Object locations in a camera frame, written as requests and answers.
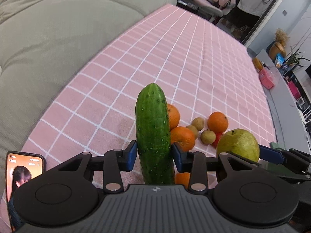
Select orange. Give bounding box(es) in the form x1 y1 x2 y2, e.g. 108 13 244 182
175 173 190 189
207 111 229 133
170 126 195 151
167 104 180 130

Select brown longan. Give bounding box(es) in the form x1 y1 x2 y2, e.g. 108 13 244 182
187 125 198 139
200 130 216 145
191 117 204 131

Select small red tomato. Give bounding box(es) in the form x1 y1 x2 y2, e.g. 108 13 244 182
211 133 223 148

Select brown longan top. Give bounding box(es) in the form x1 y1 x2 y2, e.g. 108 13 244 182
191 117 204 131

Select yellow-green pear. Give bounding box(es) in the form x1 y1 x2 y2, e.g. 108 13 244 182
216 128 260 162

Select green cucumber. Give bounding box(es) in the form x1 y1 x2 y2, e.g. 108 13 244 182
135 83 175 185

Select green colander bowl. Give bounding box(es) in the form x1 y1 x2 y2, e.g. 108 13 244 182
258 147 295 176

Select white tv console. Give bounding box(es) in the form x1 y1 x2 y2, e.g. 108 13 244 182
257 50 310 154

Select magenta box on console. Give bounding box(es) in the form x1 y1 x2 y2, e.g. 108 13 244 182
288 81 301 100

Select pink tissue box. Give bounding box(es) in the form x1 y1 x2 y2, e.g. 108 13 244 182
258 67 275 90

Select pink checked cloth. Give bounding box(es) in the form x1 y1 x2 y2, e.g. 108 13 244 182
20 5 276 168

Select orange box on floor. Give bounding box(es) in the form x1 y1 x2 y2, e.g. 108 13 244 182
252 57 263 73

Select blue snack bag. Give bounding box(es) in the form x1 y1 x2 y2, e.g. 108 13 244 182
275 53 285 68

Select green potted plant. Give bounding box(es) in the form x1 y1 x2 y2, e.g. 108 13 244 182
284 47 310 68

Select smartphone with lit screen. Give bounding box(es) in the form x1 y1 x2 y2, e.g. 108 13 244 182
5 151 46 231

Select golden vase dried flowers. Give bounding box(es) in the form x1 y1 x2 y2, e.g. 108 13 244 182
269 28 289 61

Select beige sofa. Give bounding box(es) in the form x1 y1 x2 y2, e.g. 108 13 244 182
0 0 178 199

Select pink office chair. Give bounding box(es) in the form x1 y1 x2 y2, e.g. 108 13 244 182
193 0 236 23

